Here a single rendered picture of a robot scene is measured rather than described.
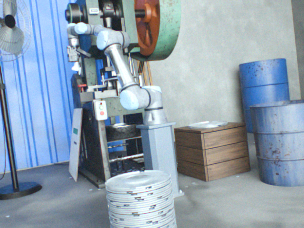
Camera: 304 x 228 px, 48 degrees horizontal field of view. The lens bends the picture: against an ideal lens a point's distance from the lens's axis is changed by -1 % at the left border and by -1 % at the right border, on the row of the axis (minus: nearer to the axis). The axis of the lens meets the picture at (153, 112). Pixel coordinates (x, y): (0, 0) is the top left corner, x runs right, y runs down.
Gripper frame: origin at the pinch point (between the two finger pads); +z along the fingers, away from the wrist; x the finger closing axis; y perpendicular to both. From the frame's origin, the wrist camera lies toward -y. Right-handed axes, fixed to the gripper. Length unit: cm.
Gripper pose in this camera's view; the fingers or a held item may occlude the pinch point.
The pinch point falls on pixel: (80, 72)
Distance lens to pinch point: 256.2
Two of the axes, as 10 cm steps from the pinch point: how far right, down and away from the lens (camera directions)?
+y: -9.1, 1.3, -4.0
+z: 1.2, 9.9, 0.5
